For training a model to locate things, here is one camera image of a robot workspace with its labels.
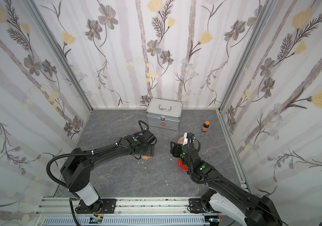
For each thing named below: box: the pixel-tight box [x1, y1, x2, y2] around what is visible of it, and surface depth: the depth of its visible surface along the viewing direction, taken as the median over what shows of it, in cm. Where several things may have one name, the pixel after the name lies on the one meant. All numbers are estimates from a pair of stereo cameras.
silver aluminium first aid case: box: [146, 97, 184, 132], surface depth 103 cm
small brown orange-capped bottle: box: [201, 120, 210, 133], surface depth 104 cm
